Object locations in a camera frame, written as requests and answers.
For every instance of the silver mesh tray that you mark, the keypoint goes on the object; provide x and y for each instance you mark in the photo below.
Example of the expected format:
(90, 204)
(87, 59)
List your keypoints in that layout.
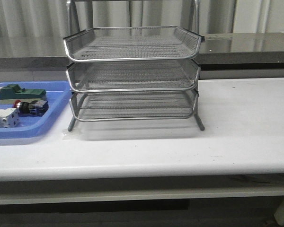
(132, 44)
(119, 76)
(107, 106)

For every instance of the red emergency push button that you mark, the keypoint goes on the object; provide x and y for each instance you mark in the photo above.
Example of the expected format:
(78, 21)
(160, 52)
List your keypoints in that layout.
(36, 107)

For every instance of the blue plastic tray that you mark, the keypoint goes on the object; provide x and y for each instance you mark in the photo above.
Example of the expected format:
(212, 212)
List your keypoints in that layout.
(58, 94)

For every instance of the grey stone counter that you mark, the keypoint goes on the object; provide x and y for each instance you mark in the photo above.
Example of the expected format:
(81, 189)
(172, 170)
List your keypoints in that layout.
(219, 52)

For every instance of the green terminal block component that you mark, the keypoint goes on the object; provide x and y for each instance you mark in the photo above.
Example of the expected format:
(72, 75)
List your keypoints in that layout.
(12, 92)

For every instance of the white circuit breaker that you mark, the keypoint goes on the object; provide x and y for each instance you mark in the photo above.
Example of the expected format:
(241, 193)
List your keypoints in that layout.
(9, 118)

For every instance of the white pleated curtain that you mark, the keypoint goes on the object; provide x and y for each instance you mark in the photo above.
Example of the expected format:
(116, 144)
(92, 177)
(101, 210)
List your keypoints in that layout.
(41, 18)

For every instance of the grey metal rack frame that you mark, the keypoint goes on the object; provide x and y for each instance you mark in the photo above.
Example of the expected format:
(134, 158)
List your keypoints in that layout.
(73, 21)

